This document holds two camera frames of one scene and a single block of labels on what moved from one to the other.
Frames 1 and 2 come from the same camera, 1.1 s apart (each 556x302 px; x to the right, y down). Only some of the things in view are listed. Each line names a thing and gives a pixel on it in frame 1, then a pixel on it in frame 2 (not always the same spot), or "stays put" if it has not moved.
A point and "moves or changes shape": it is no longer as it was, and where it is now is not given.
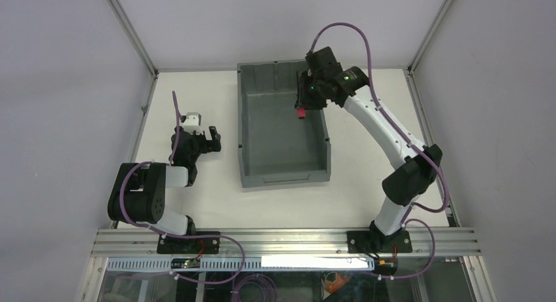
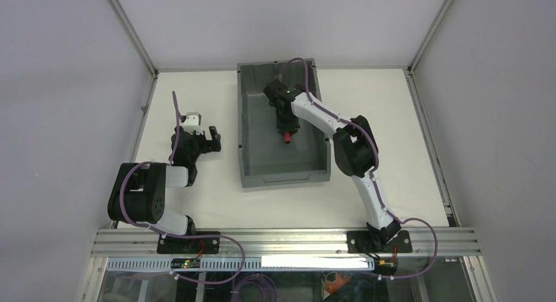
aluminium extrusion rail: (138, 243) stays put
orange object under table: (332, 287) stays put
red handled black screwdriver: (301, 111) moves or changes shape
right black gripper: (303, 97) → (286, 128)
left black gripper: (205, 143) stays put
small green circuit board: (185, 263) stays put
